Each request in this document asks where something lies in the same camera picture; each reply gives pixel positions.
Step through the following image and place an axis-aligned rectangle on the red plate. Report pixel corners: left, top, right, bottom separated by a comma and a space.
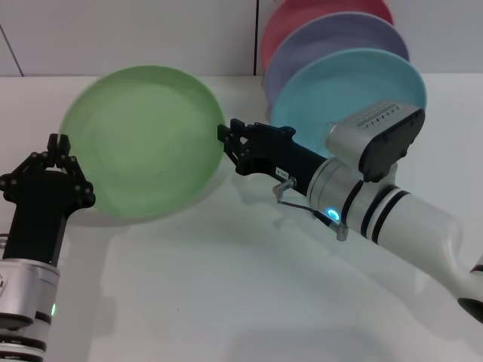
260, 0, 395, 73

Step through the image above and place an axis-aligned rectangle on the green plate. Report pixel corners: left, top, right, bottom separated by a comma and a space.
58, 65, 228, 222

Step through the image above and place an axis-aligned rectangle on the purple plate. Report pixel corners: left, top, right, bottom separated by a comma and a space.
263, 11, 411, 110

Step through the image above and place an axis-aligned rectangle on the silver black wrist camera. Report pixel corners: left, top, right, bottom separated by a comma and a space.
325, 99, 426, 184

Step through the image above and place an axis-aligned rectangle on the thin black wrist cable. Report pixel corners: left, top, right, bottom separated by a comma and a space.
272, 176, 350, 243

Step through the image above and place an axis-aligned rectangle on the teal plate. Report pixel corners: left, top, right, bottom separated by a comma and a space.
269, 48, 429, 159

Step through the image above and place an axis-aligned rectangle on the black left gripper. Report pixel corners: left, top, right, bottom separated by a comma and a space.
0, 133, 96, 267

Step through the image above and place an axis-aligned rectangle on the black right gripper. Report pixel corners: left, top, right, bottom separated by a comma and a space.
217, 118, 329, 199

